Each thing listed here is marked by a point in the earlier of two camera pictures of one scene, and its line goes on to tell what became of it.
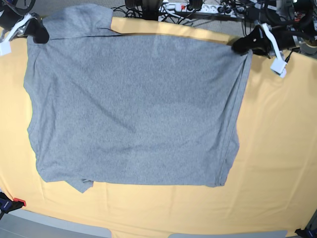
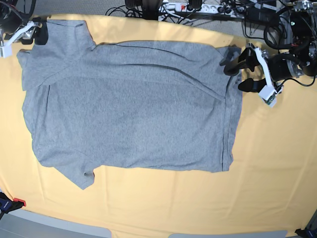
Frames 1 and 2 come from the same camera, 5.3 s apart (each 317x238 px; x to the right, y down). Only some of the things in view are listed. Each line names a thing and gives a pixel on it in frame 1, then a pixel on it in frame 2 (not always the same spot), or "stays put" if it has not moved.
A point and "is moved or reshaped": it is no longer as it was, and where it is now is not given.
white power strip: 216,8 stays put
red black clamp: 7,205 stays put
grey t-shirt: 108,107 is moved or reshaped
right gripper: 257,41 → 277,68
